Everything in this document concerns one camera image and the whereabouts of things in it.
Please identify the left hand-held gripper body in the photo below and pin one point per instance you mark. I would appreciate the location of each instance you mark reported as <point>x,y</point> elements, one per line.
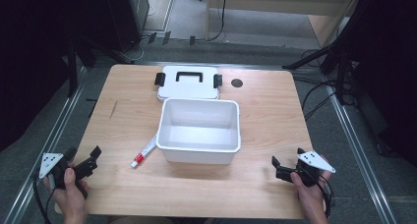
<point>50,161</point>

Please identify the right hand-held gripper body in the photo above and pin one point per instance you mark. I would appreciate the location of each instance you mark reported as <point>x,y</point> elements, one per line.
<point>314,161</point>

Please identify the red and white marker pen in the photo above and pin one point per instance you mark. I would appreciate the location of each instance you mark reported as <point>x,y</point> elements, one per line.
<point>139,158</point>

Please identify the white plastic storage box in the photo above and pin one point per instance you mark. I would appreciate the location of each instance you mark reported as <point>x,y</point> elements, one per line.
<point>196,134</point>

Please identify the person's right hand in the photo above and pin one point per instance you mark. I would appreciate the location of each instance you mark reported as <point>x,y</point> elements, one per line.
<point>309,201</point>

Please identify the person's left hand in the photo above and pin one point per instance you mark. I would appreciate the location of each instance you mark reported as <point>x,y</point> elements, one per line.
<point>70,201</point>

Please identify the black metal stand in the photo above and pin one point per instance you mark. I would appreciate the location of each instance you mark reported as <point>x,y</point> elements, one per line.
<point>72,67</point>

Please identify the dark round table cap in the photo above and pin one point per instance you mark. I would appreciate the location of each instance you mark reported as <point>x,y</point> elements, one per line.
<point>236,83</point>

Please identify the black tripod stand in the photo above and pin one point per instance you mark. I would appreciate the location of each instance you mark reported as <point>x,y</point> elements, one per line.
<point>329,55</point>

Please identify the black curtain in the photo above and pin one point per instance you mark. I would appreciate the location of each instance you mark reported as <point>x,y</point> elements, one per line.
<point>36,53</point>
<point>390,70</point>

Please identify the black tape strip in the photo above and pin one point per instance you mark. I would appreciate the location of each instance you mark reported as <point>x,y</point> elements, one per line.
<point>166,38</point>
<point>152,37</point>
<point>192,40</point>

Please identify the black cabinet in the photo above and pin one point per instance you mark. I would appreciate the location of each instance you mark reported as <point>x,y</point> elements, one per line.
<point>126,17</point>

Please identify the aluminium floor rail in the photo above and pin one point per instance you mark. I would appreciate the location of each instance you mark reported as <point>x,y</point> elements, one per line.
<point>357,152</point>
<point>49,142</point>

